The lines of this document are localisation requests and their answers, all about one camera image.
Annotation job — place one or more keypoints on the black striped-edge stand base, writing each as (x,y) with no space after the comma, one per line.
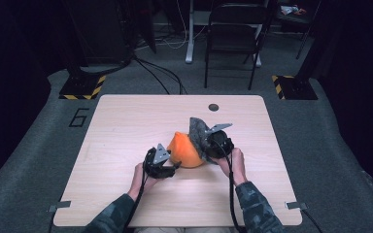
(79,87)
(298,89)

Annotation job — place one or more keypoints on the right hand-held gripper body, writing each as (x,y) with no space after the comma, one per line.
(220,145)

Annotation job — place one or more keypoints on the white and orange small object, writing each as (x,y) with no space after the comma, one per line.
(288,9)

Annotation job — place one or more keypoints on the orange plush toy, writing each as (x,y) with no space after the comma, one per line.
(184,153)

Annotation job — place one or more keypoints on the white desk frame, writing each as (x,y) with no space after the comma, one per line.
(189,48)

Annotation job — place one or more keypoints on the black folding chair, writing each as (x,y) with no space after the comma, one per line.
(236,39)

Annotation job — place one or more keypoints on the dark side table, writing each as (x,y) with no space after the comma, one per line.
(299,19)

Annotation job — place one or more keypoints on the dark cabinet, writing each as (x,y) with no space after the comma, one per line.
(103,32)

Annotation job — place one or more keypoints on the black curtain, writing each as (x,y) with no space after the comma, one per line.
(6,81)
(362,81)

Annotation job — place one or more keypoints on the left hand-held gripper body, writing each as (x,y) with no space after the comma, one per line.
(157,168)

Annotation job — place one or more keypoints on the person's right hand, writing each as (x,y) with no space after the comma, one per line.
(238,168)

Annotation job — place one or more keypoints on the gray fluffy cloth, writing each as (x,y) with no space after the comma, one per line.
(197,132)

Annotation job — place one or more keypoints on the gray tape tab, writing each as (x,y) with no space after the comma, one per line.
(296,205)
(60,205)

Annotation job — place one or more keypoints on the person's left hand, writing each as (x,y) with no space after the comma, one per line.
(139,184)

